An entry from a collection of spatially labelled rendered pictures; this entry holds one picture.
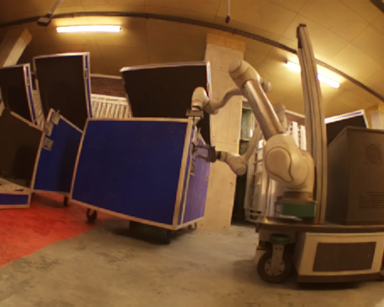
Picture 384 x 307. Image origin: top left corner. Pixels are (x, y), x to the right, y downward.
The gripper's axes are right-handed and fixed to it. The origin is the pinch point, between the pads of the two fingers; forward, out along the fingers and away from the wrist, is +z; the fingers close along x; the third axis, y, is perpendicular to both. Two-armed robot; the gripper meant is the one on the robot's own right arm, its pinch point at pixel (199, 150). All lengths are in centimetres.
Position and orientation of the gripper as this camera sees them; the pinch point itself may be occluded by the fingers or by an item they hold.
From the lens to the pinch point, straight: 161.0
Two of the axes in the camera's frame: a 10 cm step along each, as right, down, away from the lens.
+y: 3.4, -5.5, -7.7
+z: -9.4, -2.0, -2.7
